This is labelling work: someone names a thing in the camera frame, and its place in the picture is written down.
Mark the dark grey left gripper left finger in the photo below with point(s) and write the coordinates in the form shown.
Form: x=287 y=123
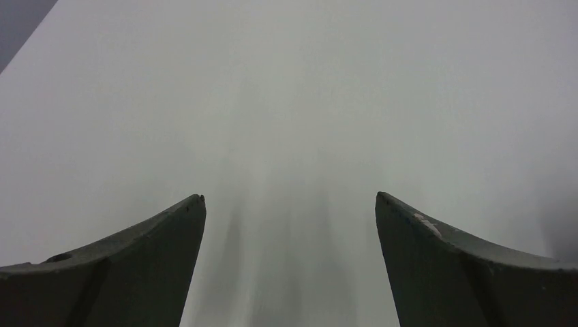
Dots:
x=139 y=276

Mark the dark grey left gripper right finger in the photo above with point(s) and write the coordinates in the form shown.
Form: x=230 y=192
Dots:
x=442 y=276

